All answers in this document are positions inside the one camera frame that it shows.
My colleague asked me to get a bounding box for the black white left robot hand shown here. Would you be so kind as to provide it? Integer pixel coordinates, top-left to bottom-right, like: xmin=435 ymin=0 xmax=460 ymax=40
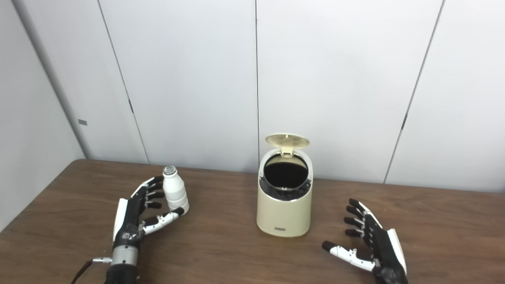
xmin=112 ymin=176 xmax=185 ymax=249

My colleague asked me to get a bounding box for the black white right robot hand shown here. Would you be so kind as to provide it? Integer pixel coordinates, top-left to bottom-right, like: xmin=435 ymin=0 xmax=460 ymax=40
xmin=322 ymin=198 xmax=409 ymax=284

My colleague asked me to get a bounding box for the small white plastic bottle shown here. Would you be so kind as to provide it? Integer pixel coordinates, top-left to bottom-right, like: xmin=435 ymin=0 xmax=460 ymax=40
xmin=163 ymin=166 xmax=190 ymax=215

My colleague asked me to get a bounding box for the cream round bin lid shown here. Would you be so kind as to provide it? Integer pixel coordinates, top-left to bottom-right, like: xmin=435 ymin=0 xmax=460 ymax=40
xmin=265 ymin=133 xmax=310 ymax=158

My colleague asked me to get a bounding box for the cream-colored bin body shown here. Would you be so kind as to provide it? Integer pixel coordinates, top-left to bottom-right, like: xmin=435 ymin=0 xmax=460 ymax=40
xmin=256 ymin=148 xmax=313 ymax=238

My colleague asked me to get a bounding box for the black bin liner bag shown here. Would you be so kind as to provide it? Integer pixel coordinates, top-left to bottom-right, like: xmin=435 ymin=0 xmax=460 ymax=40
xmin=259 ymin=155 xmax=312 ymax=202

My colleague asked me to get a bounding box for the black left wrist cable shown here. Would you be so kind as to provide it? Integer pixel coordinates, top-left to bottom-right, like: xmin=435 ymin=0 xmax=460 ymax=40
xmin=71 ymin=257 xmax=113 ymax=284

